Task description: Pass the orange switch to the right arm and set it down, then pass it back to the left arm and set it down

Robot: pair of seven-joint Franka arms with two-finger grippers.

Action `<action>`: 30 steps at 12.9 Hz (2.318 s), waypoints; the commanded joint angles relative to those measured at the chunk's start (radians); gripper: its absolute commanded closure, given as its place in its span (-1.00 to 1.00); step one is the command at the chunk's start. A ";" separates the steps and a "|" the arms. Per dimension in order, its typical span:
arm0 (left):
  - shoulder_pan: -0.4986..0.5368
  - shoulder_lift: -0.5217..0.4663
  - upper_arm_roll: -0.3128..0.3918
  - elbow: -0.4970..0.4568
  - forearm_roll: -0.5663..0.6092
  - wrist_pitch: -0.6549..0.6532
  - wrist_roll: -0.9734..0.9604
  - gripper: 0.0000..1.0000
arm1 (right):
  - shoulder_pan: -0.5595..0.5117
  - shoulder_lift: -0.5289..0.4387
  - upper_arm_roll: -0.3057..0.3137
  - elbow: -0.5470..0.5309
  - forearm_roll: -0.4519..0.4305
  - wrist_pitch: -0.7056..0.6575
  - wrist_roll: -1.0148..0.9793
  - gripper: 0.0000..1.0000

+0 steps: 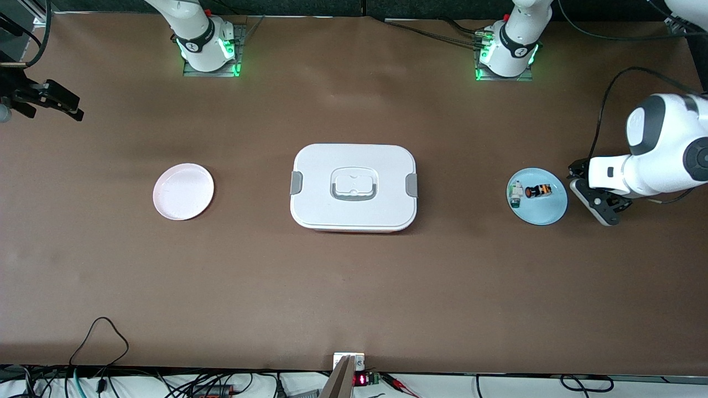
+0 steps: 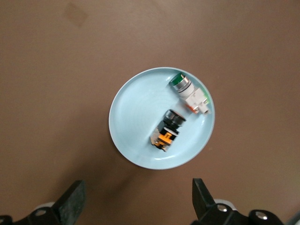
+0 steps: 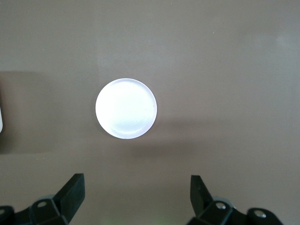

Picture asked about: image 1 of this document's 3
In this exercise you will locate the orange black push-button switch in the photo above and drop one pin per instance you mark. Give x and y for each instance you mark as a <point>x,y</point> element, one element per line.
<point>537,191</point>

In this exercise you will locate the green white push-button switch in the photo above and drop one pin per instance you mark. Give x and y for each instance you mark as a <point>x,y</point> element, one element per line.
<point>515,194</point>

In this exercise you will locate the aluminium camera mount profile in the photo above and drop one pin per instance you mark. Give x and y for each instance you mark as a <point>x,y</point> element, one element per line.
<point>340,381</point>

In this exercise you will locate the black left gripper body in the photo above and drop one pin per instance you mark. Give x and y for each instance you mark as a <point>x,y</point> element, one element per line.
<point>577,167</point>

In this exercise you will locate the light blue round plate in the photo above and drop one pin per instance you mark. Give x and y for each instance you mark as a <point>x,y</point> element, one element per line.
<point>545,213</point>

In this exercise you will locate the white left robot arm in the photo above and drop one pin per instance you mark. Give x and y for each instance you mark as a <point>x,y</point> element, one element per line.
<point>664,149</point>

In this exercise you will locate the pale pink round plate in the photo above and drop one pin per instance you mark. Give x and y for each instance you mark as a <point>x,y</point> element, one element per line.
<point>183,192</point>

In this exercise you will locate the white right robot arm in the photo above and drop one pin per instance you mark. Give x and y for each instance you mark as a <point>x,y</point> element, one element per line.
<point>196,38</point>

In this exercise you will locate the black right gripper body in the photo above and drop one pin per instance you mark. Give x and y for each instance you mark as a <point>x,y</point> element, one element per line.
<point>16,88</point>

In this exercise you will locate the red digit display module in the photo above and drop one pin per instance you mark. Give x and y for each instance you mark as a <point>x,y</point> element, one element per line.
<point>360,380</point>

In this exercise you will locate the red black clip leads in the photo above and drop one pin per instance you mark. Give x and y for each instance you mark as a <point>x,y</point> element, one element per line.
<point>398,382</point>

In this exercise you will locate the grey felt partition panel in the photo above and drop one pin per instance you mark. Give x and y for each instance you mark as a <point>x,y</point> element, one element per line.
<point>420,6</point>
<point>304,5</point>

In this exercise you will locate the aluminium profile frame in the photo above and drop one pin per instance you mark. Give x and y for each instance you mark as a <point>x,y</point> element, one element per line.
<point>677,25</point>
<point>38,16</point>

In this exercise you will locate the small white box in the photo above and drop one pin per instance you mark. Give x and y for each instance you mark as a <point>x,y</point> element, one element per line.
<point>359,362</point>

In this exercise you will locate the white lunch box grey latches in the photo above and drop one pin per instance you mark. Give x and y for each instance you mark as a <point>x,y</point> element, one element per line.
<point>321,166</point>

